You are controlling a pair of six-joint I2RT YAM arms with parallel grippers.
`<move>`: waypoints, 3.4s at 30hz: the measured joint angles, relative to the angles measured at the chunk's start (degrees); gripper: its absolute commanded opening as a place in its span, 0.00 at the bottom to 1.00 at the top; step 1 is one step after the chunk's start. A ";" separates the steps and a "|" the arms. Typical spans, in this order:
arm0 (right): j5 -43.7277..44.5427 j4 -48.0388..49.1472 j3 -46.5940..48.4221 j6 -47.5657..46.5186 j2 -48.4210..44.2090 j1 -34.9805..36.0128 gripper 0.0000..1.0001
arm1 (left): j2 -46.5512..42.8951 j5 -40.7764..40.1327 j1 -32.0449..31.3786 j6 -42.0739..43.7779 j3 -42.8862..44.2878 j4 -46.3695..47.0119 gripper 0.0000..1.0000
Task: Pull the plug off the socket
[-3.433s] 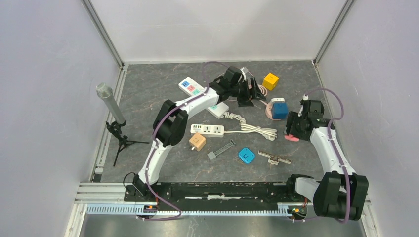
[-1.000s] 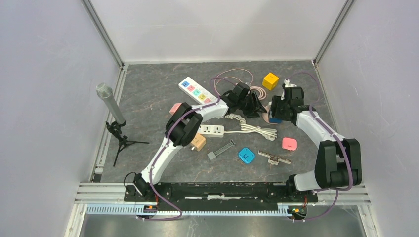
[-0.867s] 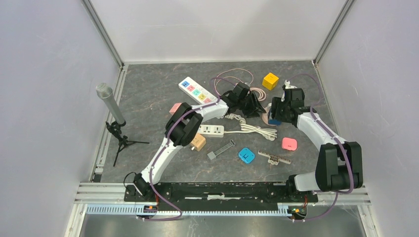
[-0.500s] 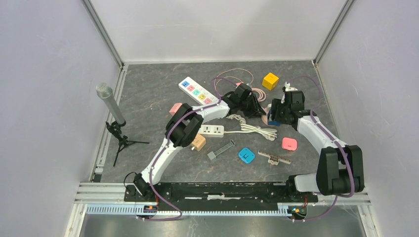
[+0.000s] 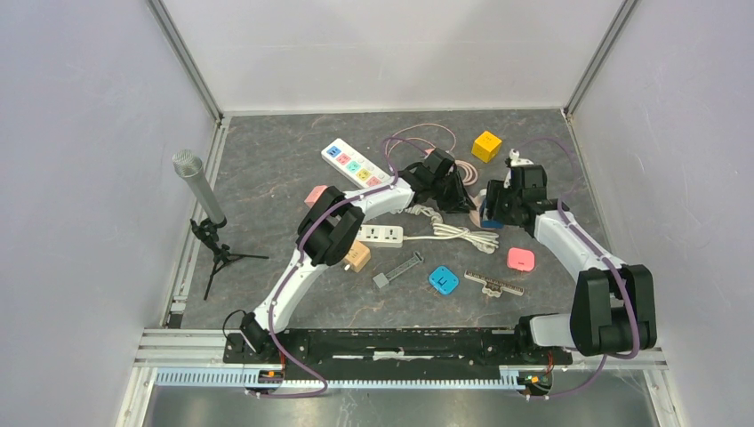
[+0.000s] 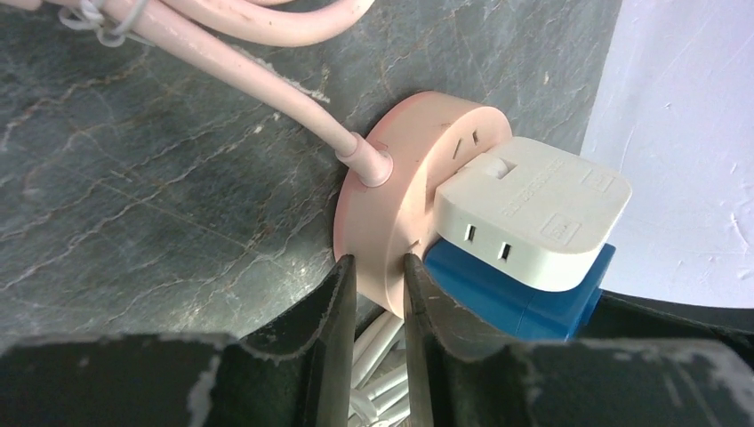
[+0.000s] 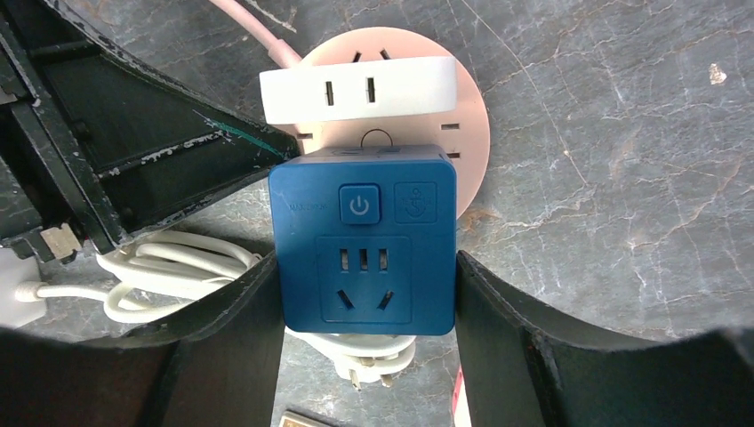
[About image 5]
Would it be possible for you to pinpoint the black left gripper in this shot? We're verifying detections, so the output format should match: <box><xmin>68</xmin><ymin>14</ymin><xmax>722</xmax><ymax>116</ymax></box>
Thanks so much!
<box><xmin>430</xmin><ymin>173</ymin><xmax>476</xmax><ymax>216</ymax></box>

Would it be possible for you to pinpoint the dark blue cube socket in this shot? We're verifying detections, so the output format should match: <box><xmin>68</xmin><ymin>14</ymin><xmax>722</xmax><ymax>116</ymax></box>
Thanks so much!
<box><xmin>479</xmin><ymin>207</ymin><xmax>504</xmax><ymax>230</ymax></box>

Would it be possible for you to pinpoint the pink round socket base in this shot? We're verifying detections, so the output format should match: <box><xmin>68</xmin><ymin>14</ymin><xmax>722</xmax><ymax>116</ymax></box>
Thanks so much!
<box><xmin>469</xmin><ymin>189</ymin><xmax>486</xmax><ymax>230</ymax></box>

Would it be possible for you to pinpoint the pink and blue block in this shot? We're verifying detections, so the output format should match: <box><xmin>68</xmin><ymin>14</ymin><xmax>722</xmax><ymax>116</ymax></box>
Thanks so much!
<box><xmin>507</xmin><ymin>247</ymin><xmax>536</xmax><ymax>272</ymax></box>

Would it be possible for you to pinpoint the yellow cube plug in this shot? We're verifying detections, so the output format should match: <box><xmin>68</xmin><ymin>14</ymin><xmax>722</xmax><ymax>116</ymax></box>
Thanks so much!
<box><xmin>471</xmin><ymin>131</ymin><xmax>503</xmax><ymax>163</ymax></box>

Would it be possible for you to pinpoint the small white power strip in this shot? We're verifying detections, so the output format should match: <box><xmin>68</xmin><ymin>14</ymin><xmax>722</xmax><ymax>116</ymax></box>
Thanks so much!
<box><xmin>356</xmin><ymin>224</ymin><xmax>404</xmax><ymax>248</ymax></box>

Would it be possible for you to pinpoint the long white power strip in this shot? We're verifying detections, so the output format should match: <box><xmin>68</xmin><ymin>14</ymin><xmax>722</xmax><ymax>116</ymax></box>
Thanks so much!
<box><xmin>320</xmin><ymin>138</ymin><xmax>392</xmax><ymax>189</ymax></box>

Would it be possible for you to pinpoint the blue plug adapter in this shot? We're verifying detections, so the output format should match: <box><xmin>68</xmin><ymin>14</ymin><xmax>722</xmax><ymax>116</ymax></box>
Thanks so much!
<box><xmin>428</xmin><ymin>265</ymin><xmax>460</xmax><ymax>296</ymax></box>

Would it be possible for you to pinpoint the beige dragon plug adapter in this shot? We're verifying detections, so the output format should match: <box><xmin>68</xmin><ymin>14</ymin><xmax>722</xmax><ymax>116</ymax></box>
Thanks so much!
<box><xmin>342</xmin><ymin>240</ymin><xmax>371</xmax><ymax>273</ymax></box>

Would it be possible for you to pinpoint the pink cube plug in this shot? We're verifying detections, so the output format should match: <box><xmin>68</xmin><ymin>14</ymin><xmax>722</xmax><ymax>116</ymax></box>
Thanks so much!
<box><xmin>304</xmin><ymin>185</ymin><xmax>327</xmax><ymax>208</ymax></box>

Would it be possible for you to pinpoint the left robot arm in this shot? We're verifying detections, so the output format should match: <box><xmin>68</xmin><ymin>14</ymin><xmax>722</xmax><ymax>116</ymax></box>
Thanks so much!
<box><xmin>240</xmin><ymin>149</ymin><xmax>472</xmax><ymax>363</ymax></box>

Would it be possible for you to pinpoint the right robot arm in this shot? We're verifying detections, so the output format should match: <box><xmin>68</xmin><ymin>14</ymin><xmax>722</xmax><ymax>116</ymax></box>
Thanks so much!
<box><xmin>481</xmin><ymin>165</ymin><xmax>657</xmax><ymax>363</ymax></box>

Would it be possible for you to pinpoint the beige toothed ruler piece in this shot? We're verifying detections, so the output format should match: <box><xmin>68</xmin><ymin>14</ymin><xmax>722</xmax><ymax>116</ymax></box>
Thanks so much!
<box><xmin>463</xmin><ymin>270</ymin><xmax>525</xmax><ymax>298</ymax></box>

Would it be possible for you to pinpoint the silver microphone on stand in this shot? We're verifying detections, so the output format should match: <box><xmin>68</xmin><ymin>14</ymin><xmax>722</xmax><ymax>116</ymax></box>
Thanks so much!
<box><xmin>172</xmin><ymin>149</ymin><xmax>269</xmax><ymax>301</ymax></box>

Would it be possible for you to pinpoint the pink thin cable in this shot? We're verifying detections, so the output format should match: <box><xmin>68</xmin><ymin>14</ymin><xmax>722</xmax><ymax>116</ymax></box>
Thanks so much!
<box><xmin>382</xmin><ymin>122</ymin><xmax>458</xmax><ymax>175</ymax></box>

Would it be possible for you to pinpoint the white power strip cable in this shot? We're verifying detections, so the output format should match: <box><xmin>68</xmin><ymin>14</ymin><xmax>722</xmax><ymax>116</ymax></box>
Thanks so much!
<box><xmin>400</xmin><ymin>203</ymin><xmax>501</xmax><ymax>255</ymax></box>

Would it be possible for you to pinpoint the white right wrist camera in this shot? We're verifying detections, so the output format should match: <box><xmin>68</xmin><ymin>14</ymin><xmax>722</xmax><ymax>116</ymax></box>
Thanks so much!
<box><xmin>504</xmin><ymin>149</ymin><xmax>533</xmax><ymax>188</ymax></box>

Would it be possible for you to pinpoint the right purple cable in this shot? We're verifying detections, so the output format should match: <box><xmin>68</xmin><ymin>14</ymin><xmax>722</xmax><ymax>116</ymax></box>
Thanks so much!
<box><xmin>512</xmin><ymin>136</ymin><xmax>642</xmax><ymax>402</ymax></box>

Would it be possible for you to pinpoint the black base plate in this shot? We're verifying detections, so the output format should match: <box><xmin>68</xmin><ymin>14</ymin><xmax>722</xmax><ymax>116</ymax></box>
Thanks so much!
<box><xmin>223</xmin><ymin>327</ymin><xmax>573</xmax><ymax>382</ymax></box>

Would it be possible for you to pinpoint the aluminium front rail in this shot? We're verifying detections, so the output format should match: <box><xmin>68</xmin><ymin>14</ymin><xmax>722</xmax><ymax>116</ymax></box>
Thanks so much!
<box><xmin>133</xmin><ymin>328</ymin><xmax>670</xmax><ymax>391</ymax></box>

